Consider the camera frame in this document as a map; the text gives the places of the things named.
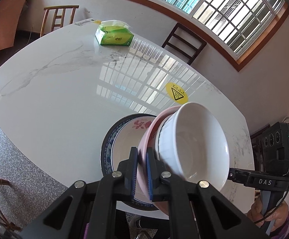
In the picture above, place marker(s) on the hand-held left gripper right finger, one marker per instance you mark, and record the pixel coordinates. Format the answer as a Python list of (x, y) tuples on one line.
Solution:
[(150, 176)]

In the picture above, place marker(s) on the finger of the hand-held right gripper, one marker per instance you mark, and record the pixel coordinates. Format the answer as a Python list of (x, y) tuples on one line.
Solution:
[(236, 175)]

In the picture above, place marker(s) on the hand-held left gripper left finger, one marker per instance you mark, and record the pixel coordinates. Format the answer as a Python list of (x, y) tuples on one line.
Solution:
[(134, 171)]

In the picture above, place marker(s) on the white floral deep plate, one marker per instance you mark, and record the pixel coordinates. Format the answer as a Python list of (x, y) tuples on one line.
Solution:
[(127, 139)]

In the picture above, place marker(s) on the large blue patterned plate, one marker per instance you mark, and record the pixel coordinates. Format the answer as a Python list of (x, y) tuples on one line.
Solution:
[(105, 151)]

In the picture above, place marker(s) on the large pink bowl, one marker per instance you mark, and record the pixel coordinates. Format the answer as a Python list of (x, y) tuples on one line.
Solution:
[(147, 139)]

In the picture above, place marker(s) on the white rabbit print bowl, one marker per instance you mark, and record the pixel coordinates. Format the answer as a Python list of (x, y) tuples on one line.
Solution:
[(199, 144)]

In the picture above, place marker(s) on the person's right hand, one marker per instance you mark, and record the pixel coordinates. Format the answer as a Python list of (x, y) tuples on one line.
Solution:
[(255, 214)]

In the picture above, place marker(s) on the yellow round warning sticker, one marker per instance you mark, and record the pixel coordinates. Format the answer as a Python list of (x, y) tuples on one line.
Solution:
[(176, 92)]

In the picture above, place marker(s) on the large brown-framed barred window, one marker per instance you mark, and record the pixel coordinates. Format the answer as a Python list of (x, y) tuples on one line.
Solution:
[(236, 59)]

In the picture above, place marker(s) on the green tissue pack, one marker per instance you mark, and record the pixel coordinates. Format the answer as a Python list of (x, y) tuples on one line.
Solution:
[(114, 36)]

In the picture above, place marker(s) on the dark wooden chair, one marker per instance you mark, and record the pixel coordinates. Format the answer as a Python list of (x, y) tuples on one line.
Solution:
[(184, 42)]

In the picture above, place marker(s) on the white table edge label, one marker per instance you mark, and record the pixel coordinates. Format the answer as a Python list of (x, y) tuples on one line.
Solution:
[(84, 22)]

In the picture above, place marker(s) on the light wooden chair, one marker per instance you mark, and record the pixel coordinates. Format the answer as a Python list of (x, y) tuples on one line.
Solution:
[(57, 17)]

